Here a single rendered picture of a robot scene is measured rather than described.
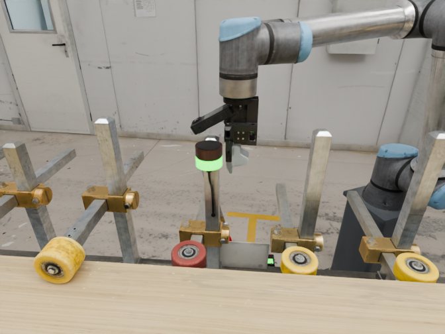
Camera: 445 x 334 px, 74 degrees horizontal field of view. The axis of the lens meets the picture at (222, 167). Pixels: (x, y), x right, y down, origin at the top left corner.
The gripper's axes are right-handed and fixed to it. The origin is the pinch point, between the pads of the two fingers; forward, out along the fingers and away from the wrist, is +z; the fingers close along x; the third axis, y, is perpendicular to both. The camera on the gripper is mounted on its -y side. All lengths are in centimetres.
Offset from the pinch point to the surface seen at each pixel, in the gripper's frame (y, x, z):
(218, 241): -1.9, -10.3, 16.9
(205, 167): -4.0, -15.6, -8.4
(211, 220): -3.7, -9.6, 10.5
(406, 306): 35.7, -31.6, 11.0
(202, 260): -4.1, -23.6, 10.8
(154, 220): -61, 102, 101
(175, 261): -9.9, -24.6, 10.4
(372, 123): 140, 243, 68
